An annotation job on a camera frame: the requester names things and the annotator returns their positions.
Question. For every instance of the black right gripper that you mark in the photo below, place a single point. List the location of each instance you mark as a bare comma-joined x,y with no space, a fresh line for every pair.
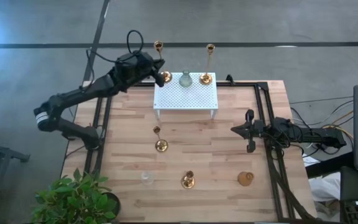
258,128

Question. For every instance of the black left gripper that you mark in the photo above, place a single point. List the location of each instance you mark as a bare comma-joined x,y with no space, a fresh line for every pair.
143,68

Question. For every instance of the tall brass candlestick holder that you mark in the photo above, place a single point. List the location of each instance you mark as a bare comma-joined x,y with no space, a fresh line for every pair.
161,145
166,76
206,78
187,183

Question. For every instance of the grey tinted glass candle holder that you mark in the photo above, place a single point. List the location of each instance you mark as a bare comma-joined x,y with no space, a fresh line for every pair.
185,81

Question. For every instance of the amber glass candle holder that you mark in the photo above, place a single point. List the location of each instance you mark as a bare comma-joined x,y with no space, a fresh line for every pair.
245,179

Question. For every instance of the clear ribbed glass candle holder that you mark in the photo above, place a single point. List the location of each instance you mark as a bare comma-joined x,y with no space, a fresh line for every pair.
147,179

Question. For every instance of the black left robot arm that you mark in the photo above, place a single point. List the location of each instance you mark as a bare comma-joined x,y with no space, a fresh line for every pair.
73,93

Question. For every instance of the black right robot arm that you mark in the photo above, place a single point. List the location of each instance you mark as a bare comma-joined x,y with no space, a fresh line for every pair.
319,137

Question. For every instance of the white perforated metal shelf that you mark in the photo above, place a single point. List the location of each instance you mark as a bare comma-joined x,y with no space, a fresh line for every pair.
185,98

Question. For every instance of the white paper sheet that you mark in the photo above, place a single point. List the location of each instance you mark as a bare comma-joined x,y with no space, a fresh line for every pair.
310,160

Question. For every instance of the white cloth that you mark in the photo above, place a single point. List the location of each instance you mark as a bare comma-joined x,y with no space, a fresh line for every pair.
325,188

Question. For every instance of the green potted plant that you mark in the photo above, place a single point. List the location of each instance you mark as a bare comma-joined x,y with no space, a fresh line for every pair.
73,199

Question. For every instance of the black floor stand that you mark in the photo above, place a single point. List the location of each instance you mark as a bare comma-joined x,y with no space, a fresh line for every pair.
8,154

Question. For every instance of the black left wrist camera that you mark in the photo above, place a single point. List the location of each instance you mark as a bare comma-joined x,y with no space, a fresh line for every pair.
126,67

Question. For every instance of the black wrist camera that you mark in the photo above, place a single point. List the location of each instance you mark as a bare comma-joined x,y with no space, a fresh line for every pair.
283,126
126,67

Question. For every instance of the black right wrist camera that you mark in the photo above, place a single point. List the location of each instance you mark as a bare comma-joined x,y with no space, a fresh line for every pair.
283,126

